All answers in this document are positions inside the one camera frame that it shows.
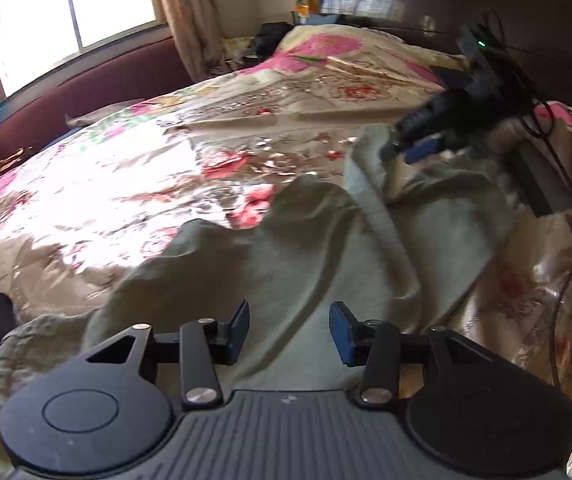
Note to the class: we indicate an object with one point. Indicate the window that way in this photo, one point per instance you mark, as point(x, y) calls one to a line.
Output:
point(66, 10)

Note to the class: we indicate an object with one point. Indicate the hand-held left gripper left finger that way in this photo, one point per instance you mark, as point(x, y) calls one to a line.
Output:
point(239, 326)

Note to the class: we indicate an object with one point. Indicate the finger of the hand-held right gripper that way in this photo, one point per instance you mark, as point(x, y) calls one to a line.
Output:
point(418, 150)
point(426, 112)

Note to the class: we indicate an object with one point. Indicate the black bag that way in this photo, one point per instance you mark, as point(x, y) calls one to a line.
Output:
point(272, 38)

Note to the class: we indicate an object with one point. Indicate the grey-green pants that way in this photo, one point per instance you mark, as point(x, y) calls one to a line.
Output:
point(286, 270)

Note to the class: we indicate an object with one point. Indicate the dark wooden headboard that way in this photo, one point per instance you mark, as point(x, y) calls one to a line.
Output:
point(466, 5)

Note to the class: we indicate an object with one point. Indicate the beige curtain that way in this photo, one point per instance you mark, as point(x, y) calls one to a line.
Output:
point(186, 15)

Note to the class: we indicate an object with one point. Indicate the floral bed cover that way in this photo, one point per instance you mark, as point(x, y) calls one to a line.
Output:
point(166, 170)

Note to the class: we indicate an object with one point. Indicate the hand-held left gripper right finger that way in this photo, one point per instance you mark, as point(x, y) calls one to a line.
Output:
point(342, 332)

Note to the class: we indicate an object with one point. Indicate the maroon upholstered bench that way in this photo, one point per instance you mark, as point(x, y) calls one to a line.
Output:
point(91, 90)

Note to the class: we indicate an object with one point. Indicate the orange box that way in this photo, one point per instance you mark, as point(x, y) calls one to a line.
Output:
point(304, 1)

